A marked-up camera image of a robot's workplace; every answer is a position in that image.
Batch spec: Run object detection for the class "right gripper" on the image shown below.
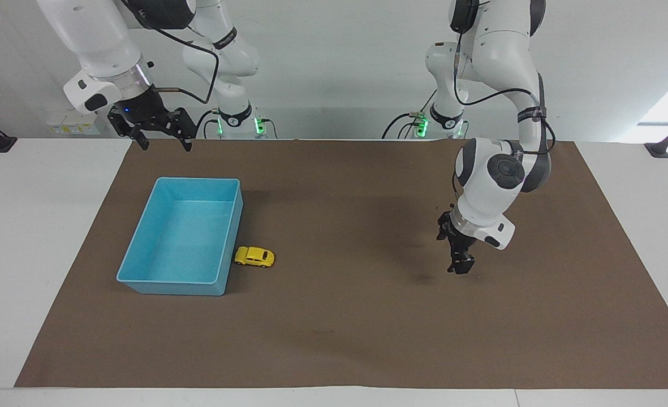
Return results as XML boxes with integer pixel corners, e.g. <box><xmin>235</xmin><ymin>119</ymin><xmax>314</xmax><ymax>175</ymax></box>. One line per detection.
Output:
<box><xmin>107</xmin><ymin>85</ymin><xmax>195</xmax><ymax>153</ymax></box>

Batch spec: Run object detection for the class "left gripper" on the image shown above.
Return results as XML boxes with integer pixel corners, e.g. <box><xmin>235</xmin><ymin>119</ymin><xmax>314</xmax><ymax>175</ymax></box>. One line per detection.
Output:
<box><xmin>436</xmin><ymin>210</ymin><xmax>477</xmax><ymax>253</ymax></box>

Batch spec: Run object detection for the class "yellow toy beetle car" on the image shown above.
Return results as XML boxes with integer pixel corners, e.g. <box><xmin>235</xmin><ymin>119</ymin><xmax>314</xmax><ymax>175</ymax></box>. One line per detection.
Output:
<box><xmin>233</xmin><ymin>246</ymin><xmax>276</xmax><ymax>269</ymax></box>

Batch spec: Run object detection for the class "light blue plastic bin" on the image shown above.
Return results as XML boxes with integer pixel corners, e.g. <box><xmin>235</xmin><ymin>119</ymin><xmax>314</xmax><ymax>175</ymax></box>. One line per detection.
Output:
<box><xmin>116</xmin><ymin>177</ymin><xmax>244</xmax><ymax>297</ymax></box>

